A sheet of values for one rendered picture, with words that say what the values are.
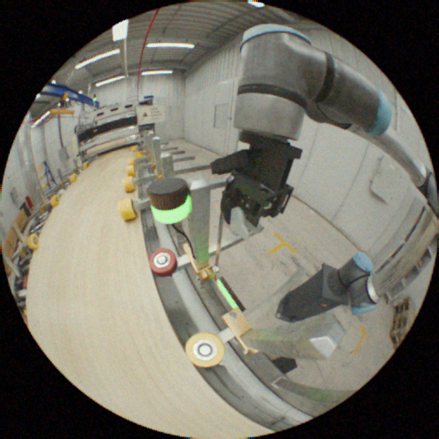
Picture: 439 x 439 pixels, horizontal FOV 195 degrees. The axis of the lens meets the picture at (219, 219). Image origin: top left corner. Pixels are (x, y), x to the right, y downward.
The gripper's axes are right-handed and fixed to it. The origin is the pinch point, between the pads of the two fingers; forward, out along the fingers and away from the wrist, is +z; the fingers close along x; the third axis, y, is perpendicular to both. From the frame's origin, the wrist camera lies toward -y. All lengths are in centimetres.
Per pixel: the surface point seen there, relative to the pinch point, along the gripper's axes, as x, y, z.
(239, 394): -21, 48, 39
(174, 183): -11.4, -2.7, -12.6
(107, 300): -36.8, -1.1, 10.8
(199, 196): -8.2, -1.2, -10.2
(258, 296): 39, 14, 101
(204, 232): -7.3, -1.2, -1.6
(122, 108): -46, -285, -69
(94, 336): -44.3, 8.1, 10.8
